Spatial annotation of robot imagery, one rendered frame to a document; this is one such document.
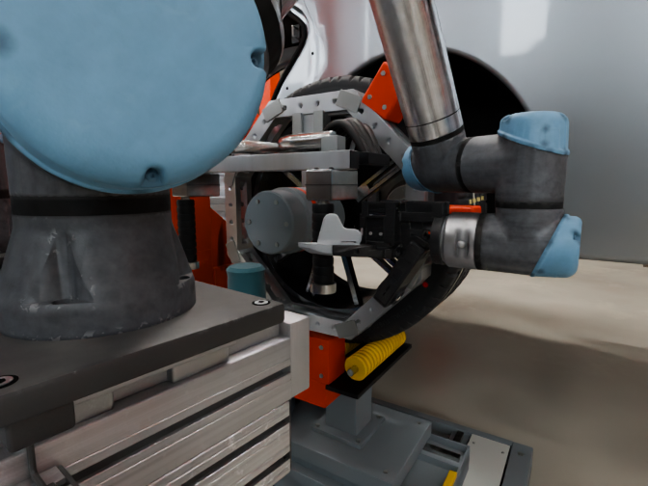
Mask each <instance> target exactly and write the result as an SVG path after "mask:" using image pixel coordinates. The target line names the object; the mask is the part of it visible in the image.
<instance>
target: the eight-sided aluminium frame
mask: <svg viewBox="0 0 648 486"><path fill-rule="evenodd" d="M364 95H365V94H364V93H361V92H359V91H356V90H354V89H351V90H340V91H337V92H330V93H324V94H311V95H304V96H298V97H292V98H285V99H279V98H278V99H276V100H271V101H269V102H268V104H267V105H266V107H265V108H264V109H262V113H261V114H260V116H259V118H258V119H257V121H256V123H255V124H254V126H253V127H252V129H251V130H250V132H249V133H248V135H247V137H246V138H245V140H247V141H261V142H270V143H276V141H277V140H278V139H279V137H280V136H281V134H282V133H283V131H284V130H285V128H286V127H287V125H288V124H289V123H290V122H291V121H292V114H294V113H302V115H310V114H313V111H319V110H324V112H325V114H328V116H330V117H337V116H346V115H351V116H352V117H353V118H356V119H358V120H359V121H361V122H362V123H366V124H367V125H369V126H370V128H371V129H372V131H373V132H374V134H375V137H376V139H377V141H378V144H379V146H380V147H381V148H382V149H383V150H384V152H385V153H386V154H387V155H389V156H390V158H391V159H392V160H393V161H394V162H395V164H396V165H397V166H398V167H399V168H400V169H401V170H402V168H403V163H402V158H403V155H404V153H405V151H406V150H407V149H408V148H409V147H410V146H411V143H410V139H409V138H408V137H407V136H406V135H405V134H404V133H403V132H402V131H401V130H400V129H399V128H398V127H397V126H396V125H395V124H394V123H393V122H391V121H386V120H384V119H382V118H381V117H380V116H379V115H378V114H377V113H375V112H374V111H373V110H372V109H370V108H369V107H368V106H366V105H365V104H363V103H362V100H363V97H364ZM253 174H254V172H244V173H225V177H224V182H225V199H226V226H227V244H226V247H227V253H228V257H229V258H230V261H231V263H233V264H234V263H241V262H255V263H260V264H262V265H263V266H264V267H265V273H264V276H265V290H266V299H269V300H273V301H277V302H281V303H283V305H284V310H285V311H292V312H295V313H299V314H303V315H305V316H308V317H309V319H310V331H315V332H318V333H322V334H326V335H330V336H335V337H338V338H346V339H353V338H354V337H356V336H357V335H359V334H360V333H362V332H363V331H365V330H366V329H368V328H369V327H371V325H372V324H373V323H374V322H375V321H376V320H378V319H379V318H380V317H381V316H382V315H384V314H385V313H386V312H387V311H389V310H390V309H391V308H392V307H393V306H394V305H396V304H397V303H398V302H399V301H400V300H402V299H403V298H404V297H405V296H406V295H408V294H409V293H410V292H411V291H412V290H414V289H415V288H416V287H417V286H419V285H421V284H423V281H425V280H426V279H427V278H428V277H429V276H431V265H432V263H433V261H432V259H431V256H429V257H428V258H427V260H426V261H425V262H424V263H423V264H422V266H421V267H420V269H419V270H418V272H417V273H416V275H415V276H414V277H413V279H412V280H411V282H410V283H409V284H408V286H407V287H406V289H405V290H404V291H405V293H404V294H403V296H402V297H401V298H400V300H399V301H398V302H397V303H395V304H394V305H389V306H387V307H385V308H384V307H383V306H382V305H380V304H379V303H378V302H377V301H376V300H375V299H374V298H373V297H372V298H371V299H369V300H368V301H367V302H366V303H365V304H364V305H363V306H362V307H360V308H359V309H358V310H357V311H356V312H355V313H348V312H343V311H337V310H328V309H323V308H319V307H314V306H309V305H304V304H299V303H294V302H292V301H291V300H290V298H289V297H288V295H287V294H286V293H285V291H284V290H283V288H282V287H281V285H280V284H279V283H278V281H277V280H276V278H275V277H274V276H273V274H272V273H271V272H270V270H269V269H268V267H267V266H266V265H265V263H264V262H263V260H262V259H261V258H260V256H259V255H258V254H257V252H256V250H255V249H254V246H253V243H252V242H251V240H250V238H249V236H248V234H247V231H246V226H245V214H246V209H247V206H248V204H249V202H250V200H251V199H252V182H251V178H252V175H253ZM405 201H428V202H433V201H434V193H431V192H427V191H418V190H415V189H413V188H411V187H410V186H409V185H408V184H407V183H406V190H405Z"/></svg>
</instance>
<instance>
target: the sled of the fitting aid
mask: <svg viewBox="0 0 648 486"><path fill-rule="evenodd" d="M469 462H470V446H469V445H464V444H461V443H458V442H455V441H452V440H450V439H447V438H444V437H441V436H438V435H436V434H433V433H431V436H430V438H429V439H428V441H427V443H426V444H425V446H424V448H423V449H422V451H421V453H420V454H419V456H418V458H417V460H416V461H415V463H414V465H413V466H412V468H411V469H410V470H409V472H408V474H407V475H406V477H405V479H404V480H403V482H402V484H401V485H400V486H462V485H463V483H464V480H465V478H466V475H467V473H468V470H469ZM274 486H358V485H356V484H354V483H352V482H350V481H347V480H345V479H343V478H341V477H339V476H336V475H334V474H332V473H330V472H326V471H324V470H322V469H320V468H317V467H316V466H314V465H312V464H310V463H307V462H305V461H303V460H301V459H299V458H296V457H294V456H292V455H291V471H290V472H289V473H288V474H287V475H285V476H284V477H283V478H282V479H280V480H279V481H278V482H277V483H275V484H274Z"/></svg>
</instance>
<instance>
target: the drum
mask: <svg viewBox="0 0 648 486"><path fill-rule="evenodd" d="M313 203H317V201H308V200H307V198H306V187H280V188H276V189H274V190H272V191H262V192H259V193H257V194H256V195H255V196H254V197H253V198H252V199H251V200H250V202H249V204H248V206H247V209H246V214H245V226H246V231H247V234H248V236H249V238H250V240H251V242H252V243H253V245H254V246H255V247H256V248H257V249H258V250H260V251H261V252H263V253H265V254H268V255H275V254H292V253H297V252H301V251H305V250H303V249H301V248H299V247H298V242H312V204H313ZM329 203H333V204H334V206H335V211H334V214H336V215H337V216H338V217H339V219H340V221H341V223H342V225H344V221H345V213H344V208H343V205H342V203H341V202H340V201H329Z"/></svg>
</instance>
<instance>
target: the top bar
mask: <svg viewBox="0 0 648 486"><path fill-rule="evenodd" d="M359 157H360V152H359V151H356V150H351V149H346V150H330V151H309V152H291V153H282V152H279V153H273V154H255V155H236V156H234V155H231V156H228V157H226V158H225V159H224V160H223V161H222V162H220V163H219V164H218V165H216V166H215V167H213V168H212V169H210V170H209V171H207V173H244V172H286V171H306V170H309V169H314V168H319V169H329V167H334V169H339V170H358V169H359Z"/></svg>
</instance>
